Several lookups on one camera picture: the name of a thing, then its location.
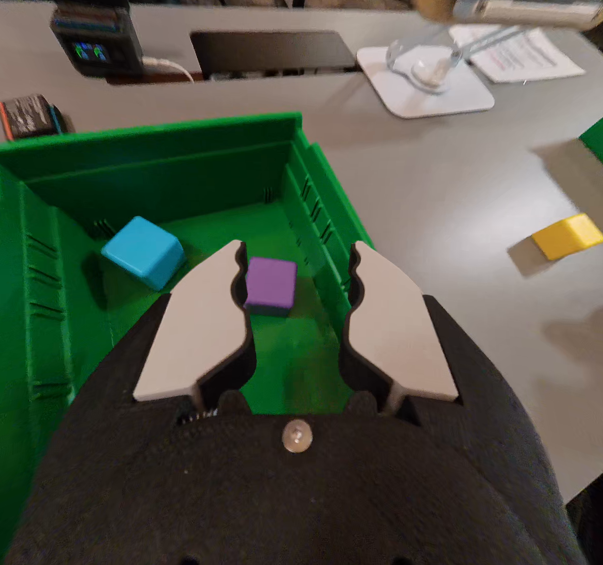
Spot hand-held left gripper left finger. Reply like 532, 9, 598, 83
133, 240, 257, 412

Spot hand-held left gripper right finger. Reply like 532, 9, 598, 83
339, 241, 460, 416

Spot purple cube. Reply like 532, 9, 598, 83
243, 257, 298, 317

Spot blue cube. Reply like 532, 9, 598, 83
100, 216, 186, 291

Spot green plastic bin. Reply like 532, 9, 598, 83
0, 112, 375, 551
579, 117, 603, 162

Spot yellow cube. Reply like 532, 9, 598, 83
531, 213, 603, 261

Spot grey desk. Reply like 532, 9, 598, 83
0, 28, 603, 504

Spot white board stand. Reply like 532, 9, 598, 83
356, 0, 603, 119

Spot person's black clothed legs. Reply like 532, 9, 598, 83
565, 485, 603, 565

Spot black rectangular block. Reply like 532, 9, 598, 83
0, 95, 76, 140

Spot black small device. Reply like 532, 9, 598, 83
49, 3, 144, 79

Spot laminated paper sheet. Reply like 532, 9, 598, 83
448, 25, 587, 84

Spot grey table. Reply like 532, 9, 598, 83
0, 0, 453, 85

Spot white cable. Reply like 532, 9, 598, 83
141, 56, 195, 84

